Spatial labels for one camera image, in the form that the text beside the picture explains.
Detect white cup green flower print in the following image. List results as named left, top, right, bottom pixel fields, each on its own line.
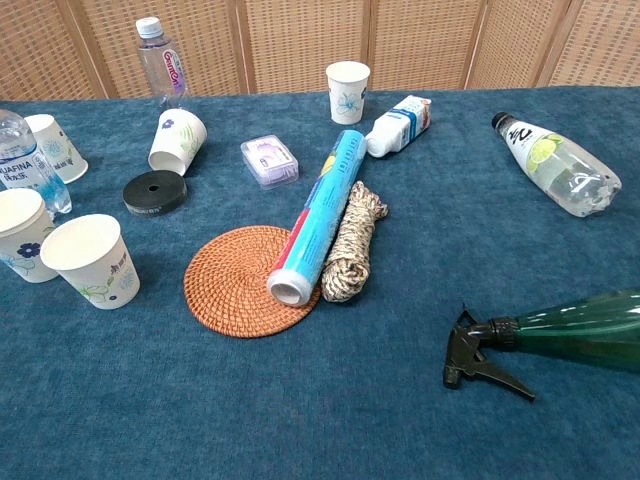
left=39, top=213, right=141, bottom=311

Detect round woven rattan coaster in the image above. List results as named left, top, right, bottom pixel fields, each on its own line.
left=183, top=225, right=323, bottom=340

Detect white cup pale blue flower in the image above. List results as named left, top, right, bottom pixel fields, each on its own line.
left=325, top=60, right=372, bottom=126

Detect white cup purple flower leaves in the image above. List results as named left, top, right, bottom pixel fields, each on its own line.
left=147, top=108, right=209, bottom=178

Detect white cup light blue print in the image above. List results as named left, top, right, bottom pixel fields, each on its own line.
left=24, top=113, right=90, bottom=185

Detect white cup dark blue flower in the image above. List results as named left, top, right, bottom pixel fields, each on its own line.
left=0, top=188, right=57, bottom=284

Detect blue cling film roll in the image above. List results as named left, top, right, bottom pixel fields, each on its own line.
left=266, top=129, right=368, bottom=308

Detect white blue milk carton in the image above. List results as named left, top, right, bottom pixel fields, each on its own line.
left=365, top=94, right=433, bottom=159

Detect black tape roll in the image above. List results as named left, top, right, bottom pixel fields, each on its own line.
left=122, top=169, right=189, bottom=217

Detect blue tablecloth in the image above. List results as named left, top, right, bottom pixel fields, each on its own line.
left=0, top=85, right=640, bottom=480

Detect wooden rattan folding screen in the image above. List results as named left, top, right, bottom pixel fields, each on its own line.
left=0, top=0, right=640, bottom=102

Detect clear water bottle pink label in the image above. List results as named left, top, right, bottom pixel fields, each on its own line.
left=135, top=16, right=190, bottom=110

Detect clear lime soda bottle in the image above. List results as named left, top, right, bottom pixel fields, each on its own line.
left=490, top=111, right=623, bottom=218

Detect green spray bottle black trigger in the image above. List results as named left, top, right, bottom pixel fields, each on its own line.
left=442, top=289, right=640, bottom=402

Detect clear Aquafina water bottle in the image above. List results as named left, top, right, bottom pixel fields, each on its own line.
left=0, top=108, right=73, bottom=217

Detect beige braided rope bundle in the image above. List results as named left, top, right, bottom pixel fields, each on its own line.
left=320, top=180, right=390, bottom=304

